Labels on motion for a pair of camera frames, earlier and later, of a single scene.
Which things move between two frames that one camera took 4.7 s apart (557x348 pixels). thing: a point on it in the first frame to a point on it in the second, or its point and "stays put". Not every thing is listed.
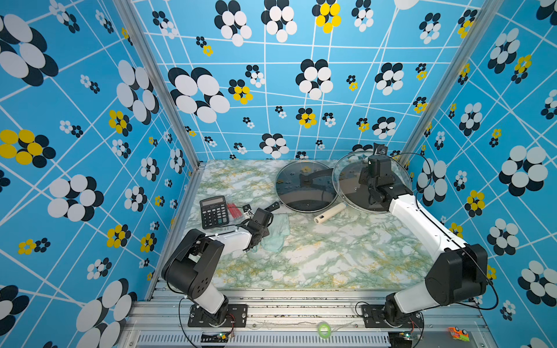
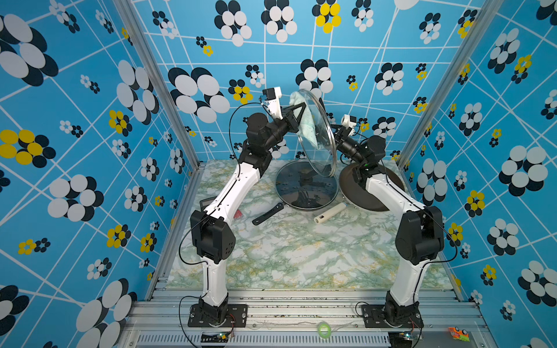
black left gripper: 266,232 to 291,123
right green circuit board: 400,339 stays put
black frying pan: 305,186 stays put
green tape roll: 324,330 stays put
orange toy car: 457,333 stays put
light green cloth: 278,229 to 307,128
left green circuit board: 220,337 stays put
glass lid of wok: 345,181 to 317,134
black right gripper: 363,175 to 342,143
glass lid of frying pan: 307,187 stays put
